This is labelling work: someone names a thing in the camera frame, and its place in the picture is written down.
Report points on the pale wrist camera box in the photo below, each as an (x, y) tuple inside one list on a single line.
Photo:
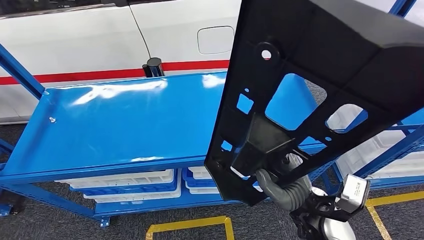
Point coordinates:
[(354, 193)]

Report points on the blue storage bin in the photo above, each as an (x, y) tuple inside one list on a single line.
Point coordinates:
[(195, 184), (149, 189)]

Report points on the white car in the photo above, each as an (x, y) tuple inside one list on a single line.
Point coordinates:
[(66, 33)]

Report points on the black plastic mounting panel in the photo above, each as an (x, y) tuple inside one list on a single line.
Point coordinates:
[(331, 49)]

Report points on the black barrier post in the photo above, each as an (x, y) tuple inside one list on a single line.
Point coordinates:
[(154, 68)]

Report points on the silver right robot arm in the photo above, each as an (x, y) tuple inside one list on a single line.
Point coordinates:
[(334, 230)]

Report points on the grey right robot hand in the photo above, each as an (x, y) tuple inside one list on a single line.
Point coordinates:
[(291, 198)]

